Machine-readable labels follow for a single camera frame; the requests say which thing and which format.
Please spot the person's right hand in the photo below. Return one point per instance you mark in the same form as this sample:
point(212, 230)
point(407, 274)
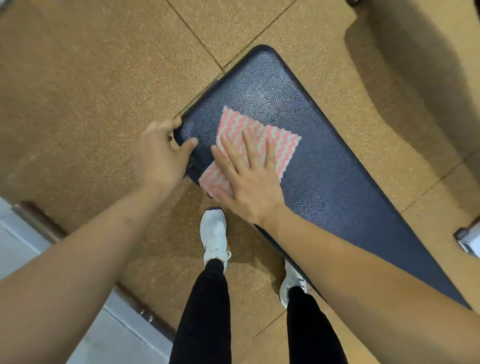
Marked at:
point(258, 191)

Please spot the person's left hand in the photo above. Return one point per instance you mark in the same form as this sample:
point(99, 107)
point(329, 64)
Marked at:
point(157, 161)

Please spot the pink white striped cloth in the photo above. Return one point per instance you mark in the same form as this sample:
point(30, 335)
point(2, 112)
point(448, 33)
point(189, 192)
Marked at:
point(240, 120)

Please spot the adjustable black weight bench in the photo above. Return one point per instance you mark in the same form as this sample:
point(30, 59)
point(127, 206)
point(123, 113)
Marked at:
point(330, 168)

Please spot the person's left forearm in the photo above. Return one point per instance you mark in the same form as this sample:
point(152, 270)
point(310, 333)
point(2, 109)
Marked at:
point(75, 270)

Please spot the person's right forearm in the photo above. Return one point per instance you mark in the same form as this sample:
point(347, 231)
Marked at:
point(375, 285)

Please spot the white left shoe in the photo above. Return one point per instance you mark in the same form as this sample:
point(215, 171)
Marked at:
point(214, 232)

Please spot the white shoe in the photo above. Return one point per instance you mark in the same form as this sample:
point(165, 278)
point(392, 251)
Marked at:
point(214, 232)
point(291, 279)

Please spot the white right shoe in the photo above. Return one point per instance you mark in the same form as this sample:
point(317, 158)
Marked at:
point(291, 279)

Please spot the long steel barbell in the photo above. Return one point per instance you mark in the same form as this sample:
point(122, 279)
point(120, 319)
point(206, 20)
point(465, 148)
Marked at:
point(37, 221)

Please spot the black trousers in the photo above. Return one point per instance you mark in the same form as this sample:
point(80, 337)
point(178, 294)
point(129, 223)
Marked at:
point(206, 318)

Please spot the flat black bench white frame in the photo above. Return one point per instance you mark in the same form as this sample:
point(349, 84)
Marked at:
point(470, 240)

